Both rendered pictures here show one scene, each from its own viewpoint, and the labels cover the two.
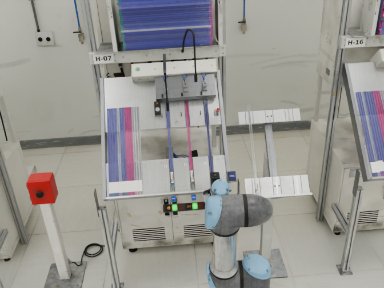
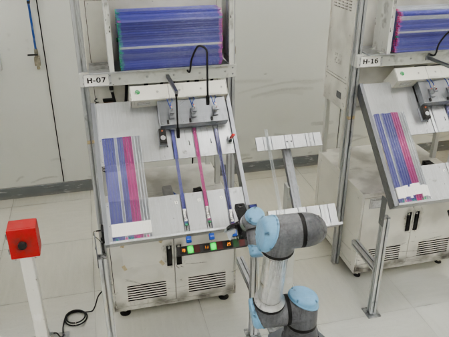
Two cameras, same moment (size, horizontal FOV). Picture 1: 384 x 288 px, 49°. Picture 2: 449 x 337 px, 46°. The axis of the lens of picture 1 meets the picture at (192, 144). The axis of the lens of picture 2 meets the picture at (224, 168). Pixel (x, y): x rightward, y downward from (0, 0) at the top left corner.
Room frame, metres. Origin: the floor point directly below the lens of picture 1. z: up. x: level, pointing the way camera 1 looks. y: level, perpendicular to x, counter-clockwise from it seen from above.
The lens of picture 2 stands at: (-0.23, 0.37, 2.07)
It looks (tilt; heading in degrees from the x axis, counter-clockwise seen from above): 26 degrees down; 348
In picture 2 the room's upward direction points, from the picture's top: straight up
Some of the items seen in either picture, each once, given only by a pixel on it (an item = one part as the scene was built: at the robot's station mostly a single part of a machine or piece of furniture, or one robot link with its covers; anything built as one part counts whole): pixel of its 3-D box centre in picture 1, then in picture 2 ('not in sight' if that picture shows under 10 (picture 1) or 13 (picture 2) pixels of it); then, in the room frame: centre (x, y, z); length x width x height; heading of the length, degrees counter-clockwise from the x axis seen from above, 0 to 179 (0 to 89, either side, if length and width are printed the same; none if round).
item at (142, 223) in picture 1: (170, 188); (166, 235); (2.49, 0.17, 0.31); 0.70 x 0.65 x 0.62; 92
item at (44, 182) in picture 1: (53, 230); (33, 292); (2.00, 0.87, 0.39); 0.24 x 0.24 x 0.78; 2
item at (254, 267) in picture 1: (254, 273); (301, 306); (1.27, -0.24, 0.72); 0.13 x 0.12 x 0.14; 89
